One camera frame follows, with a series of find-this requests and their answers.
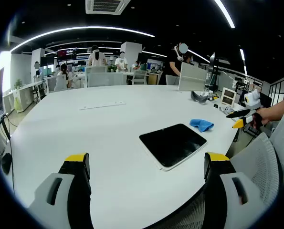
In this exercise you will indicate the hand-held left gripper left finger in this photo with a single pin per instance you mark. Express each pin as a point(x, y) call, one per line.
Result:
point(46, 190)

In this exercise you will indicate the dark grey visor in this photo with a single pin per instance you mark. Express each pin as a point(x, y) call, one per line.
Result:
point(199, 97)

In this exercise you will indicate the wall display screen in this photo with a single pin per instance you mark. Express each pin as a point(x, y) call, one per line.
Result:
point(67, 53)

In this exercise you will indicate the blue cleaning cloth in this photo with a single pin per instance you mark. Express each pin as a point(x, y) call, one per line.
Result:
point(201, 124)

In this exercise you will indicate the ceiling light strip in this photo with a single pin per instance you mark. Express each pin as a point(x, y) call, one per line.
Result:
point(84, 29)
point(243, 59)
point(226, 13)

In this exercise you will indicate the small white device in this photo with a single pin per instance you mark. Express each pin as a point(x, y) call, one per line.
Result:
point(227, 109)

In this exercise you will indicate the green bag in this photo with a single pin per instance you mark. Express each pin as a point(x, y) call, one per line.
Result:
point(18, 105)

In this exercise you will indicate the white low cabinet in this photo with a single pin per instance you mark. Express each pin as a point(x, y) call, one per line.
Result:
point(24, 94)

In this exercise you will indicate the green potted plant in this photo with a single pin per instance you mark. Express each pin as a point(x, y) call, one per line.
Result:
point(18, 84)

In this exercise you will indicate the white desk divider panel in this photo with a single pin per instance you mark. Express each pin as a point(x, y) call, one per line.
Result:
point(192, 77)

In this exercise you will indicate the ceiling air conditioner vent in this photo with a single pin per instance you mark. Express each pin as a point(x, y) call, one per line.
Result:
point(106, 6)

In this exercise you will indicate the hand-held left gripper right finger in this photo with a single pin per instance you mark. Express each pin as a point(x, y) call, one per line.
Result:
point(230, 188)

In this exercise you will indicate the white mesh office chair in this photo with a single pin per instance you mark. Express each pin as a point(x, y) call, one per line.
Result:
point(256, 155)

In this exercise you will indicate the monitor on tall stand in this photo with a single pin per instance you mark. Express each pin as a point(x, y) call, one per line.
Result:
point(212, 60)

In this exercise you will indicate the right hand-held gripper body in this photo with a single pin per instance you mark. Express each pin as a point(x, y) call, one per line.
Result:
point(252, 99)

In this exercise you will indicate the person's right hand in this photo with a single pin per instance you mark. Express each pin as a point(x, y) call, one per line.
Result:
point(266, 115)

